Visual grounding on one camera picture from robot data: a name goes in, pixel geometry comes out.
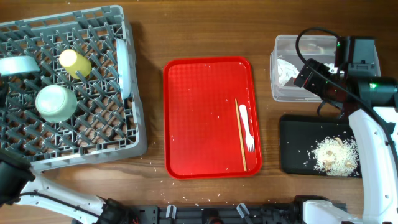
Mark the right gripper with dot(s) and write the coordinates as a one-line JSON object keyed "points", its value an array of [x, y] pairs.
{"points": [[312, 84]]}

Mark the leftover rice and food scraps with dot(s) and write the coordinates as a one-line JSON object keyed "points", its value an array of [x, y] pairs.
{"points": [[336, 157]]}

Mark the white plastic fork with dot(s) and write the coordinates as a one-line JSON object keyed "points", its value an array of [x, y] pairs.
{"points": [[249, 139]]}

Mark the wooden chopstick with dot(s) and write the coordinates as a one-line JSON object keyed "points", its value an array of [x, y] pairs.
{"points": [[240, 136]]}

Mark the light blue round plate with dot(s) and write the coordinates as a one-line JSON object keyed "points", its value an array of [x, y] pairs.
{"points": [[123, 68]]}

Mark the yellow plastic cup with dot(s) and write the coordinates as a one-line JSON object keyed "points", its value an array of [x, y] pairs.
{"points": [[72, 62]]}

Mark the light blue rice bowl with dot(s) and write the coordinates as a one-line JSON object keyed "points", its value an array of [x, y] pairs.
{"points": [[56, 103]]}

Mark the light blue small bowl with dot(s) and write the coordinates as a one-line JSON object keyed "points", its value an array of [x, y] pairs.
{"points": [[18, 65]]}

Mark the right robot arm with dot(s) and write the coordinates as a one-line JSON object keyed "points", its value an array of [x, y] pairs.
{"points": [[370, 103]]}

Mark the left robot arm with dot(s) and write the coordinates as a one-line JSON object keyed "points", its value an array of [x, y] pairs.
{"points": [[22, 185]]}

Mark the clear plastic waste bin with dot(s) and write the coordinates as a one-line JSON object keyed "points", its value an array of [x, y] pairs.
{"points": [[318, 47]]}

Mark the grey plastic dishwasher rack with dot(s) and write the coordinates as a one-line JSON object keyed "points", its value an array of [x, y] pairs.
{"points": [[104, 127]]}

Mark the crumpled white tissue left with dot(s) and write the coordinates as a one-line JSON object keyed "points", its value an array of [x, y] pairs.
{"points": [[286, 71]]}

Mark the black plastic tray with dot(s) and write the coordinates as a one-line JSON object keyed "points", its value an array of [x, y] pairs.
{"points": [[299, 134]]}

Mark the red plastic serving tray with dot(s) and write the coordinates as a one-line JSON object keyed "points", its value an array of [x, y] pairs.
{"points": [[200, 125]]}

